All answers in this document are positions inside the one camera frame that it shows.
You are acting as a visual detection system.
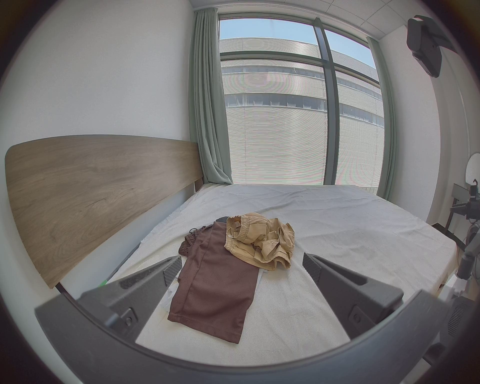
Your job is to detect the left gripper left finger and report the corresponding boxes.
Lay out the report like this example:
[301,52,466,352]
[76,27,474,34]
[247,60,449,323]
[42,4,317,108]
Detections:
[77,256,183,343]

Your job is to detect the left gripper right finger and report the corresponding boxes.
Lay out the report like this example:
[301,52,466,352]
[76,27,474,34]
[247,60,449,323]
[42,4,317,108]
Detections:
[302,252,405,340]

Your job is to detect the tan shorts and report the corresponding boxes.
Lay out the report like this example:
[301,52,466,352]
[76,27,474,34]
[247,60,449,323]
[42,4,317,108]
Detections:
[224,212,296,271]

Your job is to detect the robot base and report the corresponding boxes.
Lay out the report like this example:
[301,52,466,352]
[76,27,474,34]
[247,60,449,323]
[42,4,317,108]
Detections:
[422,279,478,370]

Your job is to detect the bed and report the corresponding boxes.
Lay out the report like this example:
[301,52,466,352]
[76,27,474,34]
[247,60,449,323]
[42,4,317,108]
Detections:
[4,135,461,357]

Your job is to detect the brown shorts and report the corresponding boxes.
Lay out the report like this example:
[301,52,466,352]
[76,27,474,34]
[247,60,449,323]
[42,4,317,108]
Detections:
[167,221,263,344]

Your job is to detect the window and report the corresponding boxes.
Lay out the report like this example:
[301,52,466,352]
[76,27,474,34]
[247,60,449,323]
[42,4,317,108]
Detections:
[217,13,387,196]

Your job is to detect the blue-green curtain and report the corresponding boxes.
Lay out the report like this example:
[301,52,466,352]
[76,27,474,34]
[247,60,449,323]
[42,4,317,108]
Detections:
[188,8,233,185]

